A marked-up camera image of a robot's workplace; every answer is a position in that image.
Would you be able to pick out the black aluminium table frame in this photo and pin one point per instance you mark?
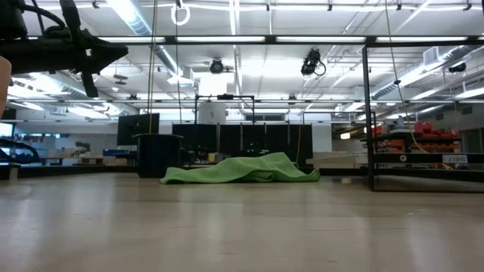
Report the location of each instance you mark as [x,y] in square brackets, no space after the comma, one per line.
[75,170]

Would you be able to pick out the black ceiling camera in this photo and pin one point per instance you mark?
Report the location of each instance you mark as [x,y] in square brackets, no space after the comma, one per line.
[216,67]
[311,62]

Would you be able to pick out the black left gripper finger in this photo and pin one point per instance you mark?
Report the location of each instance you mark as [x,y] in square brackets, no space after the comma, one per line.
[72,19]
[90,85]

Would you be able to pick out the black mug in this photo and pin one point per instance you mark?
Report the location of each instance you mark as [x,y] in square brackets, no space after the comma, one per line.
[159,156]

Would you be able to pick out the white desk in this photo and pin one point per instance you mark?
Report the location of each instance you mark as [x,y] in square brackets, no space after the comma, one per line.
[332,160]

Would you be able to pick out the black overhead beam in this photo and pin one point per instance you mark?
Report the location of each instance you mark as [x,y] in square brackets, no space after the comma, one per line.
[170,39]

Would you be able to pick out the green potted plant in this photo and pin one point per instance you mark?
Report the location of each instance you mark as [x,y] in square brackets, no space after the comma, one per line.
[82,148]

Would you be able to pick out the black monitor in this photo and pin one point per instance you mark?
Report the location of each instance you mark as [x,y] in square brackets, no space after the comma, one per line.
[136,130]

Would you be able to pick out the rack with red bins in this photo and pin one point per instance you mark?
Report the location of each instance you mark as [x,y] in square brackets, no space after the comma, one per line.
[435,133]

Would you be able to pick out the black metal stand frame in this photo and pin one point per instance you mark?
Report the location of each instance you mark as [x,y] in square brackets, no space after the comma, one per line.
[225,96]

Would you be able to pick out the silver ventilation duct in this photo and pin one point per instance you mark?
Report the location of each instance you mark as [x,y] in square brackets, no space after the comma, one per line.
[132,19]

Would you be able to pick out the white paper shelf label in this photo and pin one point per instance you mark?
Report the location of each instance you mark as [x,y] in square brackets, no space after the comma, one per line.
[454,159]

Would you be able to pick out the wooden shelf with black frame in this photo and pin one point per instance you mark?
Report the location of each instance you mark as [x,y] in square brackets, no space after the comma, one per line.
[419,158]

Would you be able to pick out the lit wall screen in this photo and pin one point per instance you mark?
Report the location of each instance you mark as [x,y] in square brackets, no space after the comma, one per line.
[5,129]

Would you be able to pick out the blue box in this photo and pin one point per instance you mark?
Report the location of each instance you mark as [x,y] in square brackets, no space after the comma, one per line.
[115,152]

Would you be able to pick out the black cabinet row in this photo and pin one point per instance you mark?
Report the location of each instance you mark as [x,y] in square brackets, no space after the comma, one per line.
[246,140]

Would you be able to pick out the green microfibre cloth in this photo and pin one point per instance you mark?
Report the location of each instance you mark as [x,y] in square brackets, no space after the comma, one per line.
[242,170]

